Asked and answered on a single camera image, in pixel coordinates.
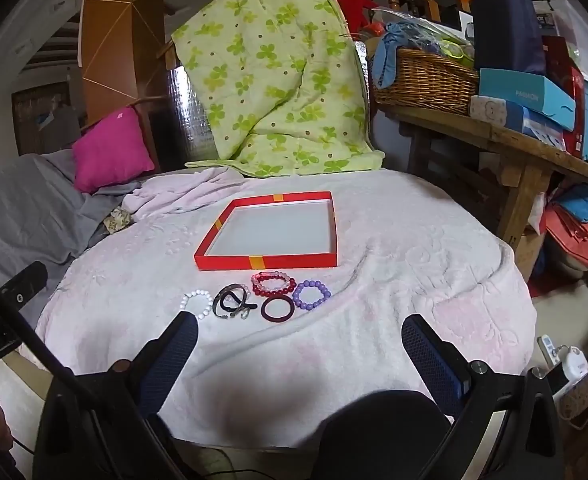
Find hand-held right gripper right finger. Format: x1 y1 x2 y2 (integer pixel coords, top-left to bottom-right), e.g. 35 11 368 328
402 313 566 480

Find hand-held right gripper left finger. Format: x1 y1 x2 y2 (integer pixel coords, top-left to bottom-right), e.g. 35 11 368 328
34 312 199 480

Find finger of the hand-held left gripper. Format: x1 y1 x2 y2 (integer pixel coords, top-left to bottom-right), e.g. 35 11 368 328
0 261 49 307

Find black hair tie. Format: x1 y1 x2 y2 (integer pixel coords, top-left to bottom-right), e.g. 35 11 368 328
212 283 251 319

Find silver metal bangle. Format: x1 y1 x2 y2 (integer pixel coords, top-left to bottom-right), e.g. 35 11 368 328
224 294 259 322

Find dark red bangle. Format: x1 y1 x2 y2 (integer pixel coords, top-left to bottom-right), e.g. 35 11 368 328
260 295 296 322

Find translucent pink bead bracelet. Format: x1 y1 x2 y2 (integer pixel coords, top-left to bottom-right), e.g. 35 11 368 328
251 270 295 287

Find red bead bracelet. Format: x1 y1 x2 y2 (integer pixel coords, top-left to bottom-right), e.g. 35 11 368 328
252 277 298 299

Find purple bead bracelet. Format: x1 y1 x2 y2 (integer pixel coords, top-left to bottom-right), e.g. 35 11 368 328
292 280 333 312

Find shallow red cardboard box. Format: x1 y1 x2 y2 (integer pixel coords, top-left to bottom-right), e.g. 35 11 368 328
195 190 337 272

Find grey bed sheet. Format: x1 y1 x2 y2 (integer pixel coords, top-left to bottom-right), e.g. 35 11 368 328
0 149 144 311

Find small floral cloth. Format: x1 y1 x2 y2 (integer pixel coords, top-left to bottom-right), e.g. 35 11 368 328
102 208 134 234

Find white remote control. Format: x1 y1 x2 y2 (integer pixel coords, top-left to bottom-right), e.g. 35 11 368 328
537 334 563 367

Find white power adapter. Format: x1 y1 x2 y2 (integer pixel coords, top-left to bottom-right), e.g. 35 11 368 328
556 344 588 392

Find magenta pillow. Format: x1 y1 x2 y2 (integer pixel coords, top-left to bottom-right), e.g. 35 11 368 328
71 107 156 195

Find brown lattice cabinet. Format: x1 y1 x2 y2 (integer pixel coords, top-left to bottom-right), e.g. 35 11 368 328
10 80 82 157

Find stack of folded cloths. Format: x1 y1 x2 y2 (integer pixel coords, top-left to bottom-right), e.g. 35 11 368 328
543 182 588 272

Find silver foil panel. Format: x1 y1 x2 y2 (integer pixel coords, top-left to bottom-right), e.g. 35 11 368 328
166 40 375 172

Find wooden bench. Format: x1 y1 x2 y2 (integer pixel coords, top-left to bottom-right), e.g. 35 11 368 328
374 102 588 282

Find white patterned box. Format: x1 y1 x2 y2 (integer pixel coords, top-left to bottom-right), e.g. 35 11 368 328
468 94 568 152

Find orange cardboard panel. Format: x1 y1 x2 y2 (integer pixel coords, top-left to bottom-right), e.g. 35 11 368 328
77 0 167 132

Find wicker basket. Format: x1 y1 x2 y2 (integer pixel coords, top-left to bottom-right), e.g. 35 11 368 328
371 47 480 116

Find light blue cardboard box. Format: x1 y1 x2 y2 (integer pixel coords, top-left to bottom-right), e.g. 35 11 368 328
477 67 578 132

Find blue cloth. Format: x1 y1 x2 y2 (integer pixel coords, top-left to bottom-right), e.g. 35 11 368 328
373 22 425 89

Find green floral quilt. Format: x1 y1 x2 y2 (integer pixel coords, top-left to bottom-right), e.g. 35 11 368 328
171 0 386 179

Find dark red box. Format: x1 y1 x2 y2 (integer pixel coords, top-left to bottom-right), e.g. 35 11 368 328
541 35 588 162

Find navy blue bag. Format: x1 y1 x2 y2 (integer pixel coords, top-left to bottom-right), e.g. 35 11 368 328
471 0 548 77

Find red cloth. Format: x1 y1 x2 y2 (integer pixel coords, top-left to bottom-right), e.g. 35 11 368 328
333 0 375 37

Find clear plastic storage box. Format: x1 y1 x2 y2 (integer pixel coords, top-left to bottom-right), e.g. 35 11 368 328
531 0 588 77

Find black cable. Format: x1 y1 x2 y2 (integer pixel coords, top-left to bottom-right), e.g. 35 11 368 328
0 262 105 412

